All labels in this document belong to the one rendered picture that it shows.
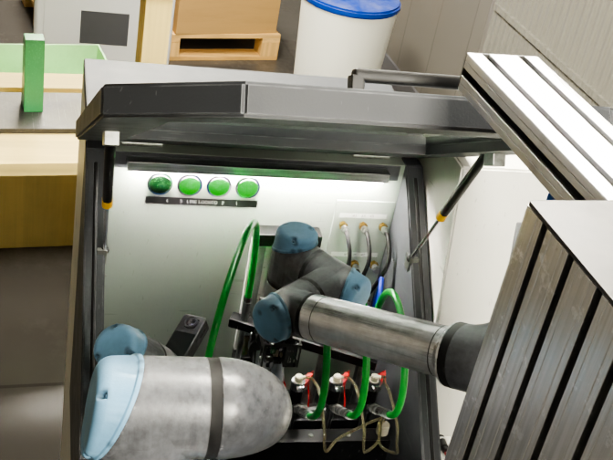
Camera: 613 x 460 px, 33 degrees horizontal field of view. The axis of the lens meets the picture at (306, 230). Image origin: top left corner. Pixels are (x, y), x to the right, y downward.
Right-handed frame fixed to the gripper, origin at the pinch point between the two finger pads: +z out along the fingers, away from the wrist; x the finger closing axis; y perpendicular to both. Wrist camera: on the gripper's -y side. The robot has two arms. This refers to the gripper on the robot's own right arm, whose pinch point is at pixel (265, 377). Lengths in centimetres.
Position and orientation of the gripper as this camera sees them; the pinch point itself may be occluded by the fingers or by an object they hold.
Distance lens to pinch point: 200.1
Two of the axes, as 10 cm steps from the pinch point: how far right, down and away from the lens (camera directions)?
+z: -1.7, 8.4, 5.2
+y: 2.0, 5.4, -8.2
